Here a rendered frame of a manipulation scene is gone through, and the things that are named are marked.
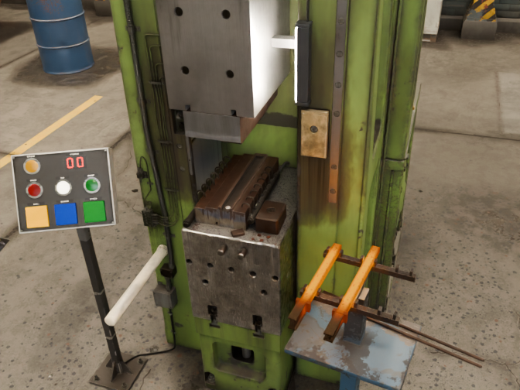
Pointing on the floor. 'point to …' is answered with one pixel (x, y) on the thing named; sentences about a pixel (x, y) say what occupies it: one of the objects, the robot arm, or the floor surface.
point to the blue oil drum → (61, 35)
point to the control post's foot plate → (107, 371)
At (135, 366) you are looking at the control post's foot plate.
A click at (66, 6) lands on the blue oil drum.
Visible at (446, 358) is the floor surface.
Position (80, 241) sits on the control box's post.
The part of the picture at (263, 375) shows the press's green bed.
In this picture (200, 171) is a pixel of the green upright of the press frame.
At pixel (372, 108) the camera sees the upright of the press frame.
